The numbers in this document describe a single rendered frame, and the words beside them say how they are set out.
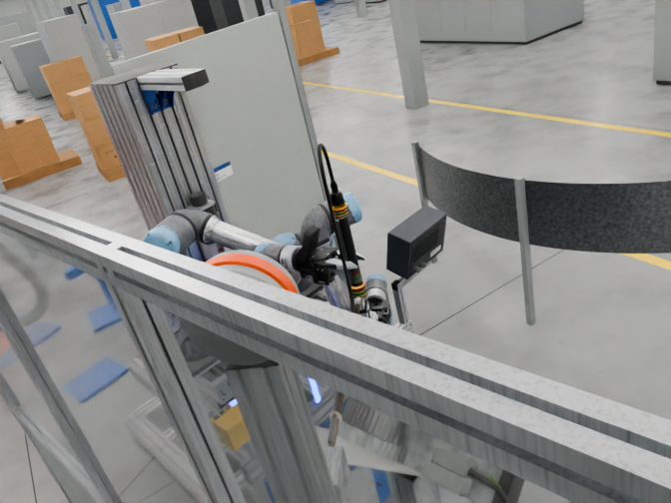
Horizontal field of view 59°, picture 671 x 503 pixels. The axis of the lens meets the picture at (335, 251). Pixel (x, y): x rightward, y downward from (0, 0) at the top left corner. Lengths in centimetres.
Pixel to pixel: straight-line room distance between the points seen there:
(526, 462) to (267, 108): 339
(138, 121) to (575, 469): 203
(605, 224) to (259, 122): 200
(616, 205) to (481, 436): 297
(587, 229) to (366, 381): 301
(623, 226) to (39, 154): 906
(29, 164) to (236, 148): 743
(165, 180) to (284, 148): 157
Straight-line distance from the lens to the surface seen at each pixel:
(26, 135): 1064
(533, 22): 1139
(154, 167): 226
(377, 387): 40
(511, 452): 36
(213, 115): 342
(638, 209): 331
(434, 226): 240
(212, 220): 196
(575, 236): 341
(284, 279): 78
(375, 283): 208
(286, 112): 375
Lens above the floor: 229
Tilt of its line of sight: 27 degrees down
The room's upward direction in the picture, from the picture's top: 14 degrees counter-clockwise
